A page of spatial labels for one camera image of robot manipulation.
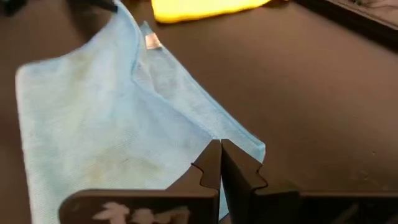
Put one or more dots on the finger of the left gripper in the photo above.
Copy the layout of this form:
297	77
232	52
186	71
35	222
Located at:
107	4

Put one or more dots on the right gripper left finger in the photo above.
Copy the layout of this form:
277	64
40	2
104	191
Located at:
208	177

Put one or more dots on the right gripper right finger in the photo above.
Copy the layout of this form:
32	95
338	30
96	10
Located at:
239	174

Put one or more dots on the blue microfiber towel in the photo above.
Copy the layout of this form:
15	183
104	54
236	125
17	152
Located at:
109	124

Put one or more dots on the yellow microfiber towel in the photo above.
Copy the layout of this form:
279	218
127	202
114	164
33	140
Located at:
202	9

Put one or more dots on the black table frame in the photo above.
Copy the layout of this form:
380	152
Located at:
357	25

